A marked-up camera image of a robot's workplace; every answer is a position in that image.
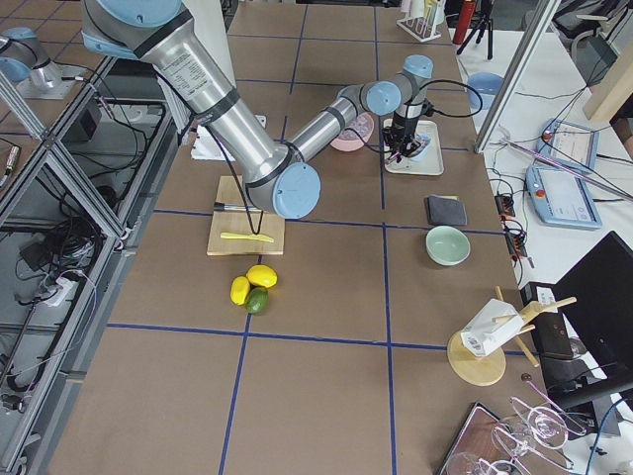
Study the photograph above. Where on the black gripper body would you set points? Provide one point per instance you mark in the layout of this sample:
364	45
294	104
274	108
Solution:
402	130

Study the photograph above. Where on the pink bowl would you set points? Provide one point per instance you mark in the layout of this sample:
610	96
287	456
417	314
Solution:
347	146

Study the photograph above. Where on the metal ice scoop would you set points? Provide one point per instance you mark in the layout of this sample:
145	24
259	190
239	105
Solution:
400	154

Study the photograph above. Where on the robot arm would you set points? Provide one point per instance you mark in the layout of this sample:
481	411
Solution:
277	177

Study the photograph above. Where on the light blue cup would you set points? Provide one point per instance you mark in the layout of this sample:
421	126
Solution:
419	147

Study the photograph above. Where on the clear ice cubes pile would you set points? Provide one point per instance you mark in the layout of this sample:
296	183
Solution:
360	129

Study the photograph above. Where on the wooden cup stand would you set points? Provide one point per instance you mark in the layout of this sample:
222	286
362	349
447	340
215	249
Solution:
486	371

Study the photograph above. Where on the cream bear tray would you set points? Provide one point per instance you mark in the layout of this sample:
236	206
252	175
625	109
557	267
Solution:
431	164

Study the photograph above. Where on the grey folded cloth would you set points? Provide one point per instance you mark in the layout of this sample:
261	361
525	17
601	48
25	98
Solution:
445	211

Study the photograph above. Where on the blue bowl on desk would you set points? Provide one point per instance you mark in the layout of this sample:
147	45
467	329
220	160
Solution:
484	87

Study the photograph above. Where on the green bowl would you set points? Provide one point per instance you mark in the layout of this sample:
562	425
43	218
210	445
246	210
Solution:
447	246

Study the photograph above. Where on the black tripod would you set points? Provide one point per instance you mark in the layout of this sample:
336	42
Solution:
485	25

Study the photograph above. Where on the red bottle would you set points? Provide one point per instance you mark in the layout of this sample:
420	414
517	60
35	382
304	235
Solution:
465	16

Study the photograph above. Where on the wooden cutting board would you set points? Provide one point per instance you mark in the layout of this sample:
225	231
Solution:
236	222

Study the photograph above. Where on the teach pendant tablet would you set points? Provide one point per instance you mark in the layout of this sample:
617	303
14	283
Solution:
573	145
561	199

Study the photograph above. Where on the yellow lemon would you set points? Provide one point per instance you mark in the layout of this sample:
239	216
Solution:
262	275
239	290

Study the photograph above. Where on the yellow plastic knife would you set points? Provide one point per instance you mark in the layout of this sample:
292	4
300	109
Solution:
256	237

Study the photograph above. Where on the white carton box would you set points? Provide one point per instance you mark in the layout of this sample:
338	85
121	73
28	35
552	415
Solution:
494	325

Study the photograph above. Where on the green lime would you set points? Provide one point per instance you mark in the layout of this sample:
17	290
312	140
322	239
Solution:
257	300

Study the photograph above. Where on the black monitor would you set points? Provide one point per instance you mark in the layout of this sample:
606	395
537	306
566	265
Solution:
602	316

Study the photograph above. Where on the upside-down wine glass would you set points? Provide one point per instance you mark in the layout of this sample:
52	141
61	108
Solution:
536	429

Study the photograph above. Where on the white wire cup rack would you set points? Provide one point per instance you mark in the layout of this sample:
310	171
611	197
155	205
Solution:
422	18

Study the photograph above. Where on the aluminium frame post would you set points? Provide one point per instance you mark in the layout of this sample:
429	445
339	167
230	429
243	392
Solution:
541	19

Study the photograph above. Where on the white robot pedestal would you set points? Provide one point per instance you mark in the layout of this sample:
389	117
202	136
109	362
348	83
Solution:
210	29

